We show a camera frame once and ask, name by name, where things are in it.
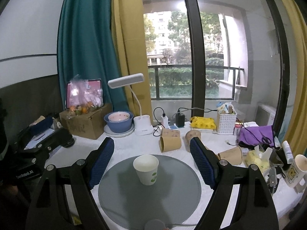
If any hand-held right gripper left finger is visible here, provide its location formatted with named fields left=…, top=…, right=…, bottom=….
left=25, top=137, right=115, bottom=230

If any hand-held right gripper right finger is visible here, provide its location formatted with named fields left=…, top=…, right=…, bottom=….
left=189, top=136, right=280, bottom=230

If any white paper cup green print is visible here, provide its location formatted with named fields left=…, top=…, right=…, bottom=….
left=133, top=155, right=159, bottom=186

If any brown paper cup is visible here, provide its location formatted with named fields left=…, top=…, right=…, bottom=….
left=217, top=146, right=243, bottom=165
left=161, top=127, right=181, bottom=138
left=159, top=135, right=182, bottom=153
left=185, top=129, right=201, bottom=147

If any white paper stack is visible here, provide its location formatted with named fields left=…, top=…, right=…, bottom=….
left=23, top=128, right=58, bottom=149

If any blue bowl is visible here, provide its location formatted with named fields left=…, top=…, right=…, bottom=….
left=104, top=111, right=134, bottom=134

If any white plate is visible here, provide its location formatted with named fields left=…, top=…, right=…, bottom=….
left=104, top=124, right=135, bottom=138

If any dark blue pouch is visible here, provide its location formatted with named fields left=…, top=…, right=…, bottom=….
left=29, top=116, right=54, bottom=135

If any cardboard box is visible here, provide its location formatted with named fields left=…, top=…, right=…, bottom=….
left=59, top=103, right=113, bottom=140

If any yellow printed cloth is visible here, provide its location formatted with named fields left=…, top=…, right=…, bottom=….
left=191, top=116, right=218, bottom=130

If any white woven basket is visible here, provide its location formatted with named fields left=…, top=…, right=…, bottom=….
left=216, top=108, right=237, bottom=135

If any pink bowl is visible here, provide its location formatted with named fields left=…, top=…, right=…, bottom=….
left=108, top=111, right=130, bottom=123

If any white power strip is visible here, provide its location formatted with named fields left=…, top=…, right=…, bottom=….
left=153, top=122, right=192, bottom=132

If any white desk lamp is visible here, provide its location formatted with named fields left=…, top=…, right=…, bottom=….
left=107, top=73, right=154, bottom=136

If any yellow tissue pack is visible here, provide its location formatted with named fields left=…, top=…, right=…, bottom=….
left=245, top=145, right=274, bottom=176

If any purple cloth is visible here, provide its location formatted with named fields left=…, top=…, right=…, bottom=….
left=237, top=125, right=275, bottom=147

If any grey round mat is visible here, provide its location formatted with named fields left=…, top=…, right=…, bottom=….
left=98, top=154, right=202, bottom=227

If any plastic bag of fruit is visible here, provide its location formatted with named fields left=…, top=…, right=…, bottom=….
left=67, top=74, right=105, bottom=118

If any tablet with pink screen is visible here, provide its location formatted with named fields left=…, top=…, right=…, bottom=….
left=66, top=79, right=103, bottom=109

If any white air conditioner unit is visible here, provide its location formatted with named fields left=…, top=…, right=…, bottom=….
left=254, top=103, right=278, bottom=126

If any white tube bottle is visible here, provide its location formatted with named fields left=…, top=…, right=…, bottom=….
left=281, top=140, right=294, bottom=163

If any white mug yellow bear print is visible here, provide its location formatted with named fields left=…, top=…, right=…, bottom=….
left=284, top=154, right=307, bottom=189

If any balcony railing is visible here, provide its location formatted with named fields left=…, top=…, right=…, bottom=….
left=147, top=65, right=245, bottom=100

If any teal curtain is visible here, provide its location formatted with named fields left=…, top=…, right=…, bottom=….
left=57, top=0, right=129, bottom=135

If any yellow curtain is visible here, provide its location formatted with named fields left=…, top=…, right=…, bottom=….
left=270, top=0, right=307, bottom=149
left=110, top=0, right=152, bottom=122

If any white charger with black cable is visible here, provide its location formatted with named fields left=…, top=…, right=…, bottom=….
left=153, top=107, right=169, bottom=128

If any black window frame post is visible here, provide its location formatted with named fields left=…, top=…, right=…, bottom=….
left=255, top=0, right=292, bottom=139
left=180, top=0, right=206, bottom=123

